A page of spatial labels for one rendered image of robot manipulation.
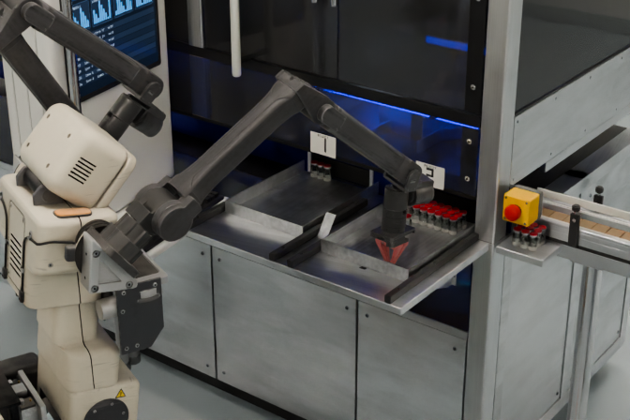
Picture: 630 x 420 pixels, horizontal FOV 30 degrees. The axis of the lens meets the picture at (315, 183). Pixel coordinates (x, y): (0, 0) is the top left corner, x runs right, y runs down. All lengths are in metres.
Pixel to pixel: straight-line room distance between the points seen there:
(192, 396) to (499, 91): 1.65
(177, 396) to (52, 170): 1.74
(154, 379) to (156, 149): 0.95
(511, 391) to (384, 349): 0.37
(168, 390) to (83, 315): 1.49
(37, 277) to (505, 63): 1.18
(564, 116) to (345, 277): 0.77
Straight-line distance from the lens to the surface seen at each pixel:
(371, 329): 3.33
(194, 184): 2.30
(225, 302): 3.68
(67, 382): 2.56
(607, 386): 4.10
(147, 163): 3.42
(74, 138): 2.35
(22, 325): 4.44
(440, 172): 2.99
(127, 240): 2.27
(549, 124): 3.10
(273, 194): 3.22
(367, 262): 2.84
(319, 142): 3.19
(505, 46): 2.79
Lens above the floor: 2.24
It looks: 24 degrees down
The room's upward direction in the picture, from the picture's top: straight up
